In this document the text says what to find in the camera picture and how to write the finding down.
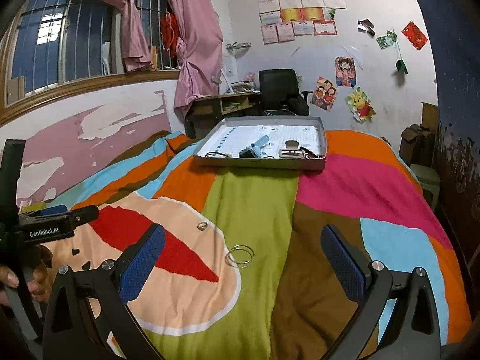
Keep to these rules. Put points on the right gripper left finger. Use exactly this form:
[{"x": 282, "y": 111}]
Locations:
[{"x": 88, "y": 316}]

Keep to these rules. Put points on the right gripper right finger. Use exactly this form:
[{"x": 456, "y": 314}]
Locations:
[{"x": 412, "y": 331}]

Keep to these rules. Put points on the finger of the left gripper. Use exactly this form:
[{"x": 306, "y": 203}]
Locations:
[
  {"x": 83, "y": 215},
  {"x": 46, "y": 212}
]

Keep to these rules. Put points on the silver bangle rings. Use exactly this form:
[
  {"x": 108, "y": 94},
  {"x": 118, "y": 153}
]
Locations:
[{"x": 240, "y": 256}]

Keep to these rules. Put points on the silver hair claw clip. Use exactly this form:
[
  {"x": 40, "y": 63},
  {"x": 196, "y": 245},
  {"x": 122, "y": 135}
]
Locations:
[{"x": 291, "y": 150}]

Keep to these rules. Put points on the green stool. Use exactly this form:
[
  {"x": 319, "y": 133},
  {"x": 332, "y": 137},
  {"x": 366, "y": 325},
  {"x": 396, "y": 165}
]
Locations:
[{"x": 429, "y": 181}]

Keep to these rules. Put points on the wooden desk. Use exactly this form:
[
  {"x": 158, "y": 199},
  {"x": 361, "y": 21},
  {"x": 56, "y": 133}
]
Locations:
[{"x": 216, "y": 108}]

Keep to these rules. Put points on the colourful patchwork bedspread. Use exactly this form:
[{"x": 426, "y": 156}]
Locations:
[{"x": 242, "y": 274}]

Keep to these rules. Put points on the brown bag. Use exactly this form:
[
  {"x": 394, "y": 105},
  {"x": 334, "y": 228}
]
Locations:
[{"x": 417, "y": 145}]

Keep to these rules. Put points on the window with metal bars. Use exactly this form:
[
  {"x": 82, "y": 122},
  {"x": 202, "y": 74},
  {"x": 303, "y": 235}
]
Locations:
[{"x": 53, "y": 49}]

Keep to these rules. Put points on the pink curtain right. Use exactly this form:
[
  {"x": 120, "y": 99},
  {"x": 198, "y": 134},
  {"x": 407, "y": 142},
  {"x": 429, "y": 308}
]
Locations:
[{"x": 198, "y": 51}]

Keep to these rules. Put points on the grey tray with paper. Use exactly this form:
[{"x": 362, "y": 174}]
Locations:
[{"x": 221, "y": 147}]

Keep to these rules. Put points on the Winnie the Pooh poster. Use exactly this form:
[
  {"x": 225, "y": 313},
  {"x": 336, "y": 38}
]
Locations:
[{"x": 360, "y": 105}]

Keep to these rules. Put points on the black office chair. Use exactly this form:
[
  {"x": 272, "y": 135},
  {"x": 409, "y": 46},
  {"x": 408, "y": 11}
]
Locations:
[{"x": 280, "y": 94}]

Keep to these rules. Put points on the cartoon family poster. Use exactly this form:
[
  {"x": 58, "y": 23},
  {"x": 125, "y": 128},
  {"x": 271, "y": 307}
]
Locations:
[{"x": 325, "y": 94}]

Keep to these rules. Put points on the anime character poster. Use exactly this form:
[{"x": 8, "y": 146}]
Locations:
[{"x": 345, "y": 71}]

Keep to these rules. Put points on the dark blue hanging cloth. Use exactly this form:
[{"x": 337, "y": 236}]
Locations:
[{"x": 453, "y": 29}]

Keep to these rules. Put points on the green wall hook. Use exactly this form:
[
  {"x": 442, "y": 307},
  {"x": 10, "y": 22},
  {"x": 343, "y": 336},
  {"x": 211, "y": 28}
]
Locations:
[{"x": 401, "y": 66}]

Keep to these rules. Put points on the certificates on wall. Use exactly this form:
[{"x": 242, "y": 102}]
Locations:
[{"x": 283, "y": 21}]

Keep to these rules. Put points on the red paper on wall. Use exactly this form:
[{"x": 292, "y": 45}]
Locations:
[{"x": 416, "y": 37}]

